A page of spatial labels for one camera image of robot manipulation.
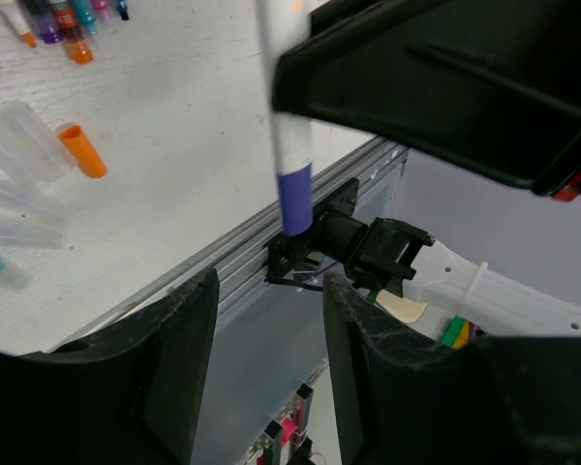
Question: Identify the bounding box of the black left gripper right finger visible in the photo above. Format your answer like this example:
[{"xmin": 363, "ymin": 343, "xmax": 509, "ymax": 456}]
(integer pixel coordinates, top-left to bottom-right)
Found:
[{"xmin": 322, "ymin": 272, "xmax": 581, "ymax": 464}]

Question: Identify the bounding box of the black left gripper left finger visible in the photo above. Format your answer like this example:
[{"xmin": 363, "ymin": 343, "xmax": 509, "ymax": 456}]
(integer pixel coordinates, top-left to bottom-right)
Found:
[{"xmin": 0, "ymin": 268, "xmax": 220, "ymax": 464}]

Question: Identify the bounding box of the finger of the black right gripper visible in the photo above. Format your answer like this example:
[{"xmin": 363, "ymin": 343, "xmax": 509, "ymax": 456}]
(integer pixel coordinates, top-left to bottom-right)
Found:
[{"xmin": 272, "ymin": 0, "xmax": 581, "ymax": 197}]

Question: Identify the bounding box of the clear pen cap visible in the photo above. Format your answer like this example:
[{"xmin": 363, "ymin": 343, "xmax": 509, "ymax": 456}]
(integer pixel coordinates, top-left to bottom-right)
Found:
[
  {"xmin": 0, "ymin": 178, "xmax": 66, "ymax": 226},
  {"xmin": 0, "ymin": 100, "xmax": 76, "ymax": 189},
  {"xmin": 0, "ymin": 214, "xmax": 64, "ymax": 248}
]

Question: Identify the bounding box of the white marker blue cap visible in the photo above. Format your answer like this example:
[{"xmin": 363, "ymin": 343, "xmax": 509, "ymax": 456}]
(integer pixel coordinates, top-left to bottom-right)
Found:
[{"xmin": 256, "ymin": 0, "xmax": 313, "ymax": 236}]

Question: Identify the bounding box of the orange red gel pen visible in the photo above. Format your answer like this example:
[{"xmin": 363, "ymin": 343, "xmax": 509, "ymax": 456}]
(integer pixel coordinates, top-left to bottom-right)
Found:
[{"xmin": 48, "ymin": 0, "xmax": 93, "ymax": 65}]

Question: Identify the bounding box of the pink red pen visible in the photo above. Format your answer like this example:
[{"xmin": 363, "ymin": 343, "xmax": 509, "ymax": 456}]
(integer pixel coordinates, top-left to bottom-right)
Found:
[{"xmin": 91, "ymin": 0, "xmax": 112, "ymax": 31}]

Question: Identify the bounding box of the white marker orange cap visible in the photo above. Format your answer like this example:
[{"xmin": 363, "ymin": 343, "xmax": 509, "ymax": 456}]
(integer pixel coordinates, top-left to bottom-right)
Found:
[{"xmin": 0, "ymin": 0, "xmax": 37, "ymax": 48}]

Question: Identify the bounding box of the light blue gel pen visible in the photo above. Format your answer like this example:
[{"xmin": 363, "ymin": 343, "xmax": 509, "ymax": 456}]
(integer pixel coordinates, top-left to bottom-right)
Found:
[{"xmin": 72, "ymin": 0, "xmax": 98, "ymax": 36}]

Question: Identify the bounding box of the purple gel pen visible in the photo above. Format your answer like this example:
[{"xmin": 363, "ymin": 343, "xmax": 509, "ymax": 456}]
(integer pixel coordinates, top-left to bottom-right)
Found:
[{"xmin": 21, "ymin": 0, "xmax": 63, "ymax": 45}]

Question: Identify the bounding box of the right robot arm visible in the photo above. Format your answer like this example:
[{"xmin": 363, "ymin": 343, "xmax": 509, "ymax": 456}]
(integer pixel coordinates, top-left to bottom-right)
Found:
[{"xmin": 257, "ymin": 1, "xmax": 581, "ymax": 337}]

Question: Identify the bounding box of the aluminium frame rail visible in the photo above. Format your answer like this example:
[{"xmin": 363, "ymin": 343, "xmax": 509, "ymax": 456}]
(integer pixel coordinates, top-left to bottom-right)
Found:
[{"xmin": 51, "ymin": 138, "xmax": 409, "ymax": 351}]

